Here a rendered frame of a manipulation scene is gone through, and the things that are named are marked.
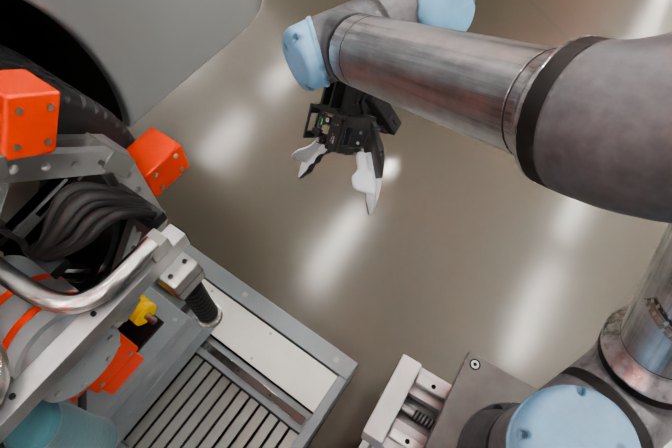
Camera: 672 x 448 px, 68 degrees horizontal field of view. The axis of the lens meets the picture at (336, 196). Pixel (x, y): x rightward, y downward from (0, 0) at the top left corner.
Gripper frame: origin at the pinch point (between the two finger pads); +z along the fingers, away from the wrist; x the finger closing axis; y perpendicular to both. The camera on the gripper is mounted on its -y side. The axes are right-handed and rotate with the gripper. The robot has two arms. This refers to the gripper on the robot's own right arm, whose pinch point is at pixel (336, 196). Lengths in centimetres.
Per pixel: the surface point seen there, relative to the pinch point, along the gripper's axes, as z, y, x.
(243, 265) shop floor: 60, -50, -66
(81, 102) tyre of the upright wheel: -3.9, 24.4, -34.4
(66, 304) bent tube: 14.4, 36.1, -9.0
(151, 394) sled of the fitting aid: 81, -8, -48
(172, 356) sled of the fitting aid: 73, -15, -51
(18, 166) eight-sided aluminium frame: 1.9, 36.8, -23.3
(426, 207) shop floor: 29, -103, -31
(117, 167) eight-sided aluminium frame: 4.3, 21.5, -27.0
